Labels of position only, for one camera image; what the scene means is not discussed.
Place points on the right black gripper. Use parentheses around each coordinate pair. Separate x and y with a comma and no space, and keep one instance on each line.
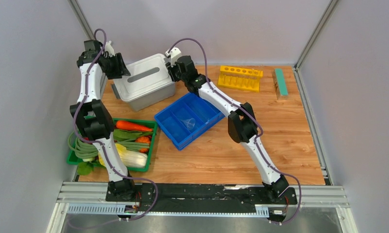
(171,70)

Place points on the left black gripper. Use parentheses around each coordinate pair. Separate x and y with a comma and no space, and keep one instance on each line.
(121,69)

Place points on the white tray lid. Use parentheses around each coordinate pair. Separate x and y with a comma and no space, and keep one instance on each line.
(146,75)

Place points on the grey plastic tub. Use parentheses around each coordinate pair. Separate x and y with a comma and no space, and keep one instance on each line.
(142,101)

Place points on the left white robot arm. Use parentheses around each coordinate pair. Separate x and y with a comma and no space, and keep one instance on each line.
(92,121)

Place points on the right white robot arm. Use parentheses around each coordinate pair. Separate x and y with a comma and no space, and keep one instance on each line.
(241,122)

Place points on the blue divided plastic tray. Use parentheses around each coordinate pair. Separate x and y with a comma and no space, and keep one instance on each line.
(188,106)

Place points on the yellow test tube rack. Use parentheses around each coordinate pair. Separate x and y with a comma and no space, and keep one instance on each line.
(240,78)

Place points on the green plastic vegetable tray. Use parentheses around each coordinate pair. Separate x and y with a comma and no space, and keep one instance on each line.
(86,169)

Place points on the small orange carrot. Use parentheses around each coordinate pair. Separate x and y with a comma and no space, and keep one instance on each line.
(145,142)

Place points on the yellow napa cabbage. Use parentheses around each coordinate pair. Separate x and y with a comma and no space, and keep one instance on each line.
(131,158)

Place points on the green long beans bundle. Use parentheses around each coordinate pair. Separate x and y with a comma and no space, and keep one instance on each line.
(86,151)

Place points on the green and gold box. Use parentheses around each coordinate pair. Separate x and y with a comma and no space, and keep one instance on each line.
(280,84)

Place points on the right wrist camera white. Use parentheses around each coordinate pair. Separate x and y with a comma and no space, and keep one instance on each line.
(173,55)

